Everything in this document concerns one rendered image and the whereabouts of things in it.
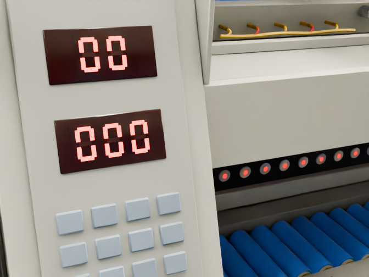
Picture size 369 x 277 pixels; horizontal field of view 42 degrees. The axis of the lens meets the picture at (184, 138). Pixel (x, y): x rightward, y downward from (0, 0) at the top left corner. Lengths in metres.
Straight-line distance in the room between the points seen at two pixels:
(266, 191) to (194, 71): 0.23
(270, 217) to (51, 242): 0.26
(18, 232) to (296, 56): 0.18
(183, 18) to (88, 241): 0.11
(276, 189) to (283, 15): 0.18
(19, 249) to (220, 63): 0.14
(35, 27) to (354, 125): 0.18
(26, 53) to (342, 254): 0.29
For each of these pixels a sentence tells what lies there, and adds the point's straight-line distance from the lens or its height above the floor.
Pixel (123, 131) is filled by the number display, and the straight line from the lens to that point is 0.20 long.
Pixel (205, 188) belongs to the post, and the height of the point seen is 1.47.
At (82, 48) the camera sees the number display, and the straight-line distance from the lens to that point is 0.20.
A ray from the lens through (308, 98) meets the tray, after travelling 0.26.
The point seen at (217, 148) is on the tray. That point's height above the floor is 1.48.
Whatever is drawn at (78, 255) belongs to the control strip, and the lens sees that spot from 0.21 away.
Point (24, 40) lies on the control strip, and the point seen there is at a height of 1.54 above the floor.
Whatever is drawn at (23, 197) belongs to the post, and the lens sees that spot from 0.20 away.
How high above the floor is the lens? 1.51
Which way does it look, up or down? 4 degrees down
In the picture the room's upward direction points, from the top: 6 degrees counter-clockwise
